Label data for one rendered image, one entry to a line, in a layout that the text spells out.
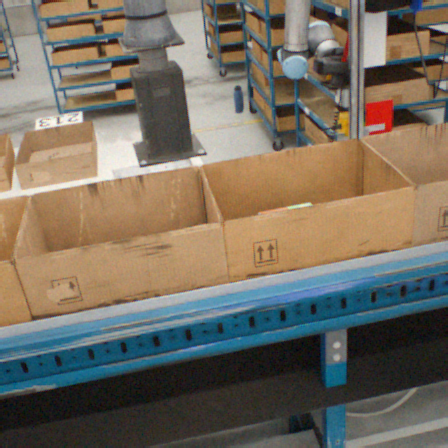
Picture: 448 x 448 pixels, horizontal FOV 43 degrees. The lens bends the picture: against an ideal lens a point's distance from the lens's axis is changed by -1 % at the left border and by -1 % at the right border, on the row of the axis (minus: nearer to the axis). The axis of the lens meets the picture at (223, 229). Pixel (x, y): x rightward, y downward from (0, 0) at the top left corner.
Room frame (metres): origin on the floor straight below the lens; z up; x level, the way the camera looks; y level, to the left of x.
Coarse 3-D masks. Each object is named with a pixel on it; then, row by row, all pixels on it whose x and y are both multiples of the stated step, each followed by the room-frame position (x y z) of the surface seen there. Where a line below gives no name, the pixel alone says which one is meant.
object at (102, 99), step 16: (32, 0) 5.01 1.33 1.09; (48, 16) 5.02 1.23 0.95; (64, 16) 5.03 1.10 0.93; (96, 32) 5.21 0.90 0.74; (48, 64) 5.01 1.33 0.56; (64, 64) 5.02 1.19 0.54; (80, 64) 5.03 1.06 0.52; (64, 80) 5.30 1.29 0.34; (80, 80) 5.22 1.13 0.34; (96, 80) 5.14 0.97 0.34; (112, 80) 5.06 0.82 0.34; (128, 80) 5.06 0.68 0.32; (64, 96) 5.45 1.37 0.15; (80, 96) 5.42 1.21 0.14; (96, 96) 5.35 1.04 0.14; (112, 96) 5.28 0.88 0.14; (64, 112) 5.01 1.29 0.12
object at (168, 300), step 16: (368, 256) 0.94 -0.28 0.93; (384, 256) 0.94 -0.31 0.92; (400, 256) 0.95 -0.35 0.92; (416, 256) 0.95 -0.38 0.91; (304, 272) 0.92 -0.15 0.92; (320, 272) 0.93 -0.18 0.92; (336, 272) 0.93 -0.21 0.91; (208, 288) 0.90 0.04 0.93; (224, 288) 0.90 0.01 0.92; (240, 288) 0.91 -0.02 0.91; (256, 288) 0.91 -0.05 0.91; (128, 304) 0.88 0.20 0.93; (144, 304) 0.88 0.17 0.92; (160, 304) 0.89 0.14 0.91; (176, 304) 0.89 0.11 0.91; (48, 320) 0.86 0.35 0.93; (64, 320) 0.86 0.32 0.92; (80, 320) 0.87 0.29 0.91; (0, 336) 0.85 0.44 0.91
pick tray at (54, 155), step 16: (48, 128) 2.29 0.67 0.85; (64, 128) 2.30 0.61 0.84; (80, 128) 2.31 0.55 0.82; (32, 144) 2.28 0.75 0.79; (48, 144) 2.29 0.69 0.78; (64, 144) 2.30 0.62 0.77; (80, 144) 2.29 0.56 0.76; (96, 144) 2.23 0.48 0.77; (16, 160) 1.96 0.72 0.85; (32, 160) 2.18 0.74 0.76; (48, 160) 1.92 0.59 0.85; (64, 160) 1.93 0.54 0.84; (80, 160) 1.93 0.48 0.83; (96, 160) 2.04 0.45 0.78; (32, 176) 1.91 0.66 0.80; (48, 176) 1.92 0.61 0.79; (64, 176) 1.92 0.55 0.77; (80, 176) 1.93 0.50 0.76; (96, 176) 1.94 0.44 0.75
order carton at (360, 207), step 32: (224, 160) 1.23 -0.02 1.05; (256, 160) 1.24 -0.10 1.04; (288, 160) 1.25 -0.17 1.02; (320, 160) 1.26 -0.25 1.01; (352, 160) 1.27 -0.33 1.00; (224, 192) 1.23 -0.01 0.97; (256, 192) 1.24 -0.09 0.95; (288, 192) 1.25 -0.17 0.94; (320, 192) 1.26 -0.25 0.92; (352, 192) 1.27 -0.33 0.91; (384, 192) 0.98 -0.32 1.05; (224, 224) 0.94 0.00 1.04; (256, 224) 0.94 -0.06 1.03; (288, 224) 0.95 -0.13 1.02; (320, 224) 0.96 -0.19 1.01; (352, 224) 0.97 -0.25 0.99; (384, 224) 0.98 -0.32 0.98; (256, 256) 0.94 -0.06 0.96; (288, 256) 0.95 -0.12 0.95; (320, 256) 0.96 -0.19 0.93; (352, 256) 0.97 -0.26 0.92
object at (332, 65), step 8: (328, 56) 1.94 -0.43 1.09; (336, 56) 1.93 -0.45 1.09; (320, 64) 1.88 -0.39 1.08; (328, 64) 1.88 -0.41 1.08; (336, 64) 1.89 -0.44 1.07; (344, 64) 1.89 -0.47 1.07; (320, 72) 1.88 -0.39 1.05; (328, 72) 1.88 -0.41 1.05; (336, 72) 1.89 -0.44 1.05; (344, 72) 1.89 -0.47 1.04; (328, 80) 1.91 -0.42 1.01; (336, 80) 1.90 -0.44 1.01
